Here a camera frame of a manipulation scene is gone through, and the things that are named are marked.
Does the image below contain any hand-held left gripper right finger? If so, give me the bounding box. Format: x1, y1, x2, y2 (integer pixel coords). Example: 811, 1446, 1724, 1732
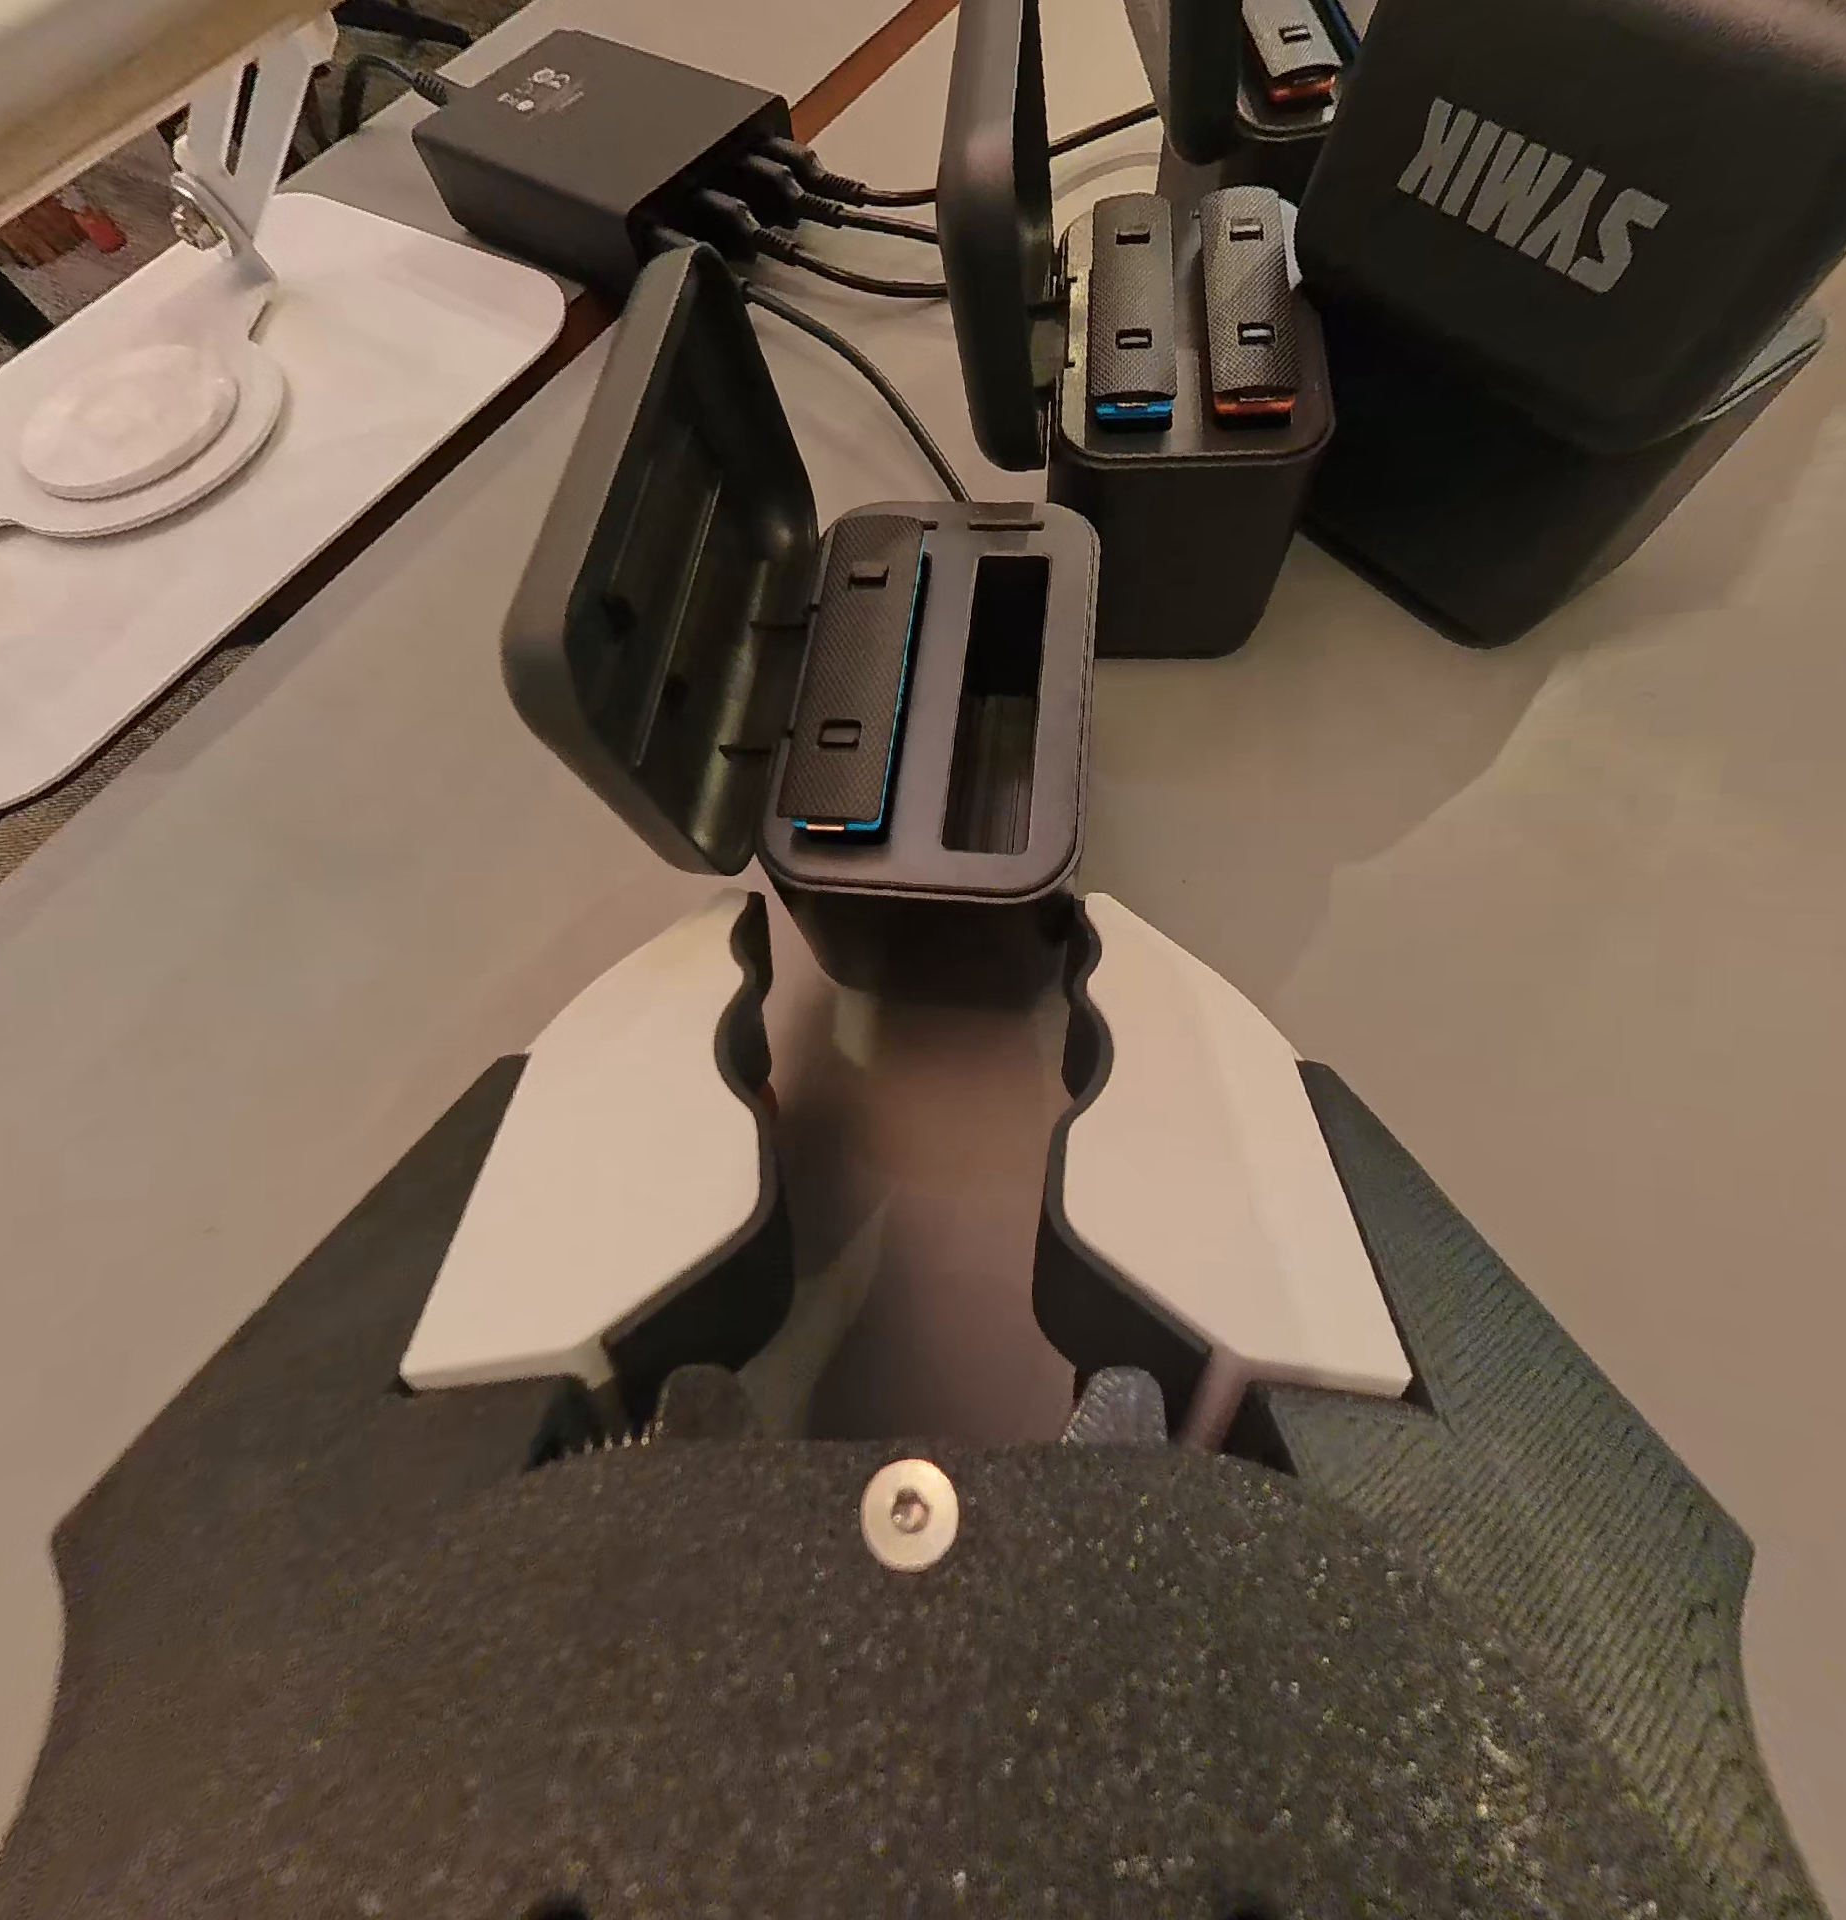
1031, 892, 1417, 1394

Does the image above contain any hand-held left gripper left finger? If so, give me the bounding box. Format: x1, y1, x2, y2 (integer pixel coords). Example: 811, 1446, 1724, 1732
398, 888, 798, 1398

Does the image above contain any black battery blue rim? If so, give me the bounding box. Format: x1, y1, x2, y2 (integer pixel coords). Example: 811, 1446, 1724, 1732
777, 514, 928, 845
1088, 193, 1184, 437

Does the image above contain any black battery charging case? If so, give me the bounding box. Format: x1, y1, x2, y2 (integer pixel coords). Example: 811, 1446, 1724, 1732
1295, 0, 1846, 650
1163, 0, 1384, 167
937, 0, 1339, 663
500, 241, 1103, 995

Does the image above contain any black battery orange rim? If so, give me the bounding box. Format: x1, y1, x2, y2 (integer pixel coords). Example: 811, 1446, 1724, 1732
1242, 0, 1342, 107
1197, 186, 1304, 428

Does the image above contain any black charging hub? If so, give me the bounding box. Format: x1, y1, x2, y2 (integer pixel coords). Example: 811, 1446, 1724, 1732
413, 29, 793, 293

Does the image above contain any black charging cable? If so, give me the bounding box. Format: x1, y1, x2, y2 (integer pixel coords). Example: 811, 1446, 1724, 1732
661, 231, 959, 302
706, 193, 947, 249
736, 286, 974, 504
760, 136, 944, 211

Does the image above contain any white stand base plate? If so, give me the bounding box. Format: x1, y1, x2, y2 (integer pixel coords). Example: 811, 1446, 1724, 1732
0, 193, 568, 818

